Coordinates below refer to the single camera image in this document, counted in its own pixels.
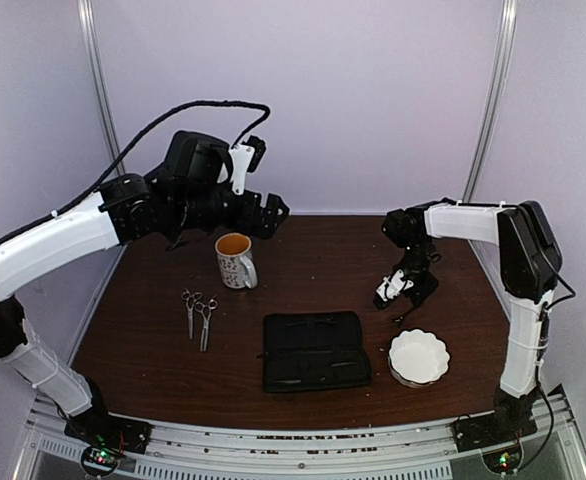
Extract left circuit board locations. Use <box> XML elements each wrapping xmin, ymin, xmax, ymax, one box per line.
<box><xmin>80</xmin><ymin>446</ymin><xmax>123</xmax><ymax>476</ymax></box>

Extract black zippered tool case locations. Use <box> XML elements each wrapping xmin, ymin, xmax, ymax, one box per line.
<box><xmin>261</xmin><ymin>311</ymin><xmax>372</xmax><ymax>394</ymax></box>

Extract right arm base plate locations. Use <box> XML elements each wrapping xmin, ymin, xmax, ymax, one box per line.
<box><xmin>451</xmin><ymin>413</ymin><xmax>538</xmax><ymax>452</ymax></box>

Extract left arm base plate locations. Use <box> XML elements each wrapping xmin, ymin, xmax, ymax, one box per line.
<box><xmin>64</xmin><ymin>415</ymin><xmax>152</xmax><ymax>454</ymax></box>

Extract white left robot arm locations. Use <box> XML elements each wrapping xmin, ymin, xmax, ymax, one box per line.
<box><xmin>0</xmin><ymin>131</ymin><xmax>289</xmax><ymax>444</ymax></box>

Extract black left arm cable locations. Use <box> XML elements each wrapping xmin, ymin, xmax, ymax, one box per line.
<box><xmin>47</xmin><ymin>98</ymin><xmax>272</xmax><ymax>221</ymax></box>

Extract black hair clip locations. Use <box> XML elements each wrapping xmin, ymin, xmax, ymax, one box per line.
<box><xmin>392</xmin><ymin>306</ymin><xmax>417</xmax><ymax>327</ymax></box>

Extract silver thinning hair scissors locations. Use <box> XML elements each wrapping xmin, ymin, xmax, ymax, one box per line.
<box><xmin>194</xmin><ymin>297</ymin><xmax>218</xmax><ymax>352</ymax></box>

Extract right circuit board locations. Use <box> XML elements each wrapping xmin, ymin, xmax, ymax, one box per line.
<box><xmin>483</xmin><ymin>448</ymin><xmax>523</xmax><ymax>474</ymax></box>

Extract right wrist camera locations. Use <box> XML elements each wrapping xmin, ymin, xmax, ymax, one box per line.
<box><xmin>373</xmin><ymin>269</ymin><xmax>414</xmax><ymax>310</ymax></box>

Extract circuit board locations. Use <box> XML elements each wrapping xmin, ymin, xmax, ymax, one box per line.
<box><xmin>483</xmin><ymin>448</ymin><xmax>523</xmax><ymax>474</ymax></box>
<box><xmin>80</xmin><ymin>446</ymin><xmax>123</xmax><ymax>476</ymax></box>

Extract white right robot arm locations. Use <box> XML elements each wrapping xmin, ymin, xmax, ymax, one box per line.
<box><xmin>374</xmin><ymin>198</ymin><xmax>562</xmax><ymax>442</ymax></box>

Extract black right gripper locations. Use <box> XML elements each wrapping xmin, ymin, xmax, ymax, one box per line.
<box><xmin>393</xmin><ymin>237</ymin><xmax>440</xmax><ymax>306</ymax></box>

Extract silver straight hair scissors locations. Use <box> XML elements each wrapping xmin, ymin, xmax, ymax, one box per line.
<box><xmin>181</xmin><ymin>288</ymin><xmax>202</xmax><ymax>340</ymax></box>

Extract front aluminium rail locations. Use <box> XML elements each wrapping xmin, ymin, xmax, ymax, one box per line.
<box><xmin>12</xmin><ymin>384</ymin><xmax>586</xmax><ymax>480</ymax></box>

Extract left aluminium frame post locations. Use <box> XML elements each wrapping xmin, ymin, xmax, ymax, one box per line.
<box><xmin>77</xmin><ymin>0</ymin><xmax>120</xmax><ymax>161</ymax></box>

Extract aluminium frame post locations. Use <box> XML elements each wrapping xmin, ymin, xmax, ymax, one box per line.
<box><xmin>462</xmin><ymin>0</ymin><xmax>518</xmax><ymax>202</ymax></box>
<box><xmin>77</xmin><ymin>0</ymin><xmax>120</xmax><ymax>161</ymax></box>

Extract right aluminium frame post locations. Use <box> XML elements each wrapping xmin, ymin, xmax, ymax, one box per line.
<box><xmin>462</xmin><ymin>0</ymin><xmax>518</xmax><ymax>202</ymax></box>

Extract white scalloped ceramic bowl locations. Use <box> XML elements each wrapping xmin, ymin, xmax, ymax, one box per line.
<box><xmin>387</xmin><ymin>329</ymin><xmax>451</xmax><ymax>388</ymax></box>

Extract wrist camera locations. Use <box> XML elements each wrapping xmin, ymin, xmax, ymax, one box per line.
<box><xmin>229</xmin><ymin>135</ymin><xmax>267</xmax><ymax>196</ymax></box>
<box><xmin>373</xmin><ymin>269</ymin><xmax>414</xmax><ymax>310</ymax></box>

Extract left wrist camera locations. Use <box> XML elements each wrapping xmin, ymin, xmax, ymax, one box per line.
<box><xmin>229</xmin><ymin>135</ymin><xmax>267</xmax><ymax>196</ymax></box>

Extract white floral ceramic mug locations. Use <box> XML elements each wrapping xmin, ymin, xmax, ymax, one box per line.
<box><xmin>215</xmin><ymin>233</ymin><xmax>258</xmax><ymax>290</ymax></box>

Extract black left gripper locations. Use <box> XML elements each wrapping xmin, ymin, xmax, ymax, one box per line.
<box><xmin>171</xmin><ymin>186</ymin><xmax>290</xmax><ymax>239</ymax></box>

